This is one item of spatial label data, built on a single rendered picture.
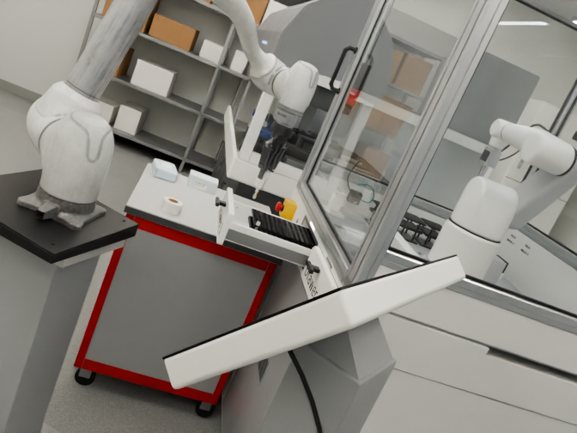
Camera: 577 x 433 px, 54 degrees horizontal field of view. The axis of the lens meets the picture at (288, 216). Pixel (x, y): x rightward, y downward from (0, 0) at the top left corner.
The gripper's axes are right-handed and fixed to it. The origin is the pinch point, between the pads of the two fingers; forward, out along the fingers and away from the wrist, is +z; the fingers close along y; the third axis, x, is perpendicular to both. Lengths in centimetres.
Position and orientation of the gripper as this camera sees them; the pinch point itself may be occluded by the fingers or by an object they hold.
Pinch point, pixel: (262, 179)
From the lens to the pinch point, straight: 196.9
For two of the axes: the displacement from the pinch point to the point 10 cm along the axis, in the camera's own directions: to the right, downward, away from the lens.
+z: -3.8, 8.9, 2.5
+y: -4.8, 0.4, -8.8
